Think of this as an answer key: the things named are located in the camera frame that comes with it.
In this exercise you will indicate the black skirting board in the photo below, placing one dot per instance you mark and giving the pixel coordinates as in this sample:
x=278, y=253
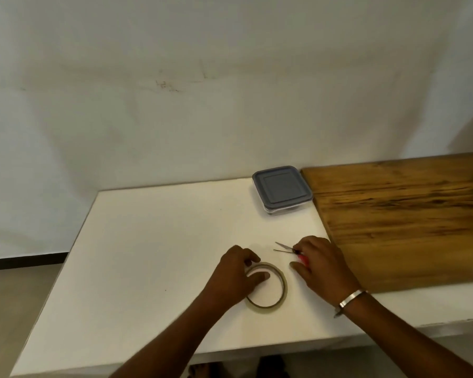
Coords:
x=23, y=261

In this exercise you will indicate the container with grey lid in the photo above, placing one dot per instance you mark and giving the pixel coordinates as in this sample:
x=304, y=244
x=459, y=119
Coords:
x=284, y=208

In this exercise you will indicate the clear tape roll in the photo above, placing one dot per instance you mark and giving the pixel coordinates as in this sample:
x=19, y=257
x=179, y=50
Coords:
x=278, y=305

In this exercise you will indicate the person's right foot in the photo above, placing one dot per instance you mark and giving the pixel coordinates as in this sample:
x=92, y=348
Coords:
x=272, y=368

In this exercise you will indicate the person's left hand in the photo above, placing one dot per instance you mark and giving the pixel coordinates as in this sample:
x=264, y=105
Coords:
x=230, y=279

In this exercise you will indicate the person's right forearm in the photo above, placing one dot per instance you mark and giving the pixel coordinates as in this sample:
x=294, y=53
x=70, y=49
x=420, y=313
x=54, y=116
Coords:
x=402, y=342

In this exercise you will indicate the person's right hand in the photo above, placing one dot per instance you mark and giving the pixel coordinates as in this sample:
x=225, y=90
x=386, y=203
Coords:
x=327, y=271

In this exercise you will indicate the person's left foot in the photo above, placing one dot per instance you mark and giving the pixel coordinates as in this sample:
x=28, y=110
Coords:
x=205, y=370

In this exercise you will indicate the person's foot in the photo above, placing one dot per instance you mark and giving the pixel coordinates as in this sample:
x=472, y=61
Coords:
x=205, y=370
x=272, y=368

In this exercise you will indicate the person's left forearm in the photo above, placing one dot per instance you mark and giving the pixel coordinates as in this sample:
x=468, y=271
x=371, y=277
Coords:
x=169, y=342

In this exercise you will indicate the brown wooden board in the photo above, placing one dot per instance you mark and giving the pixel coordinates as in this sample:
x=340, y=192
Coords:
x=398, y=224

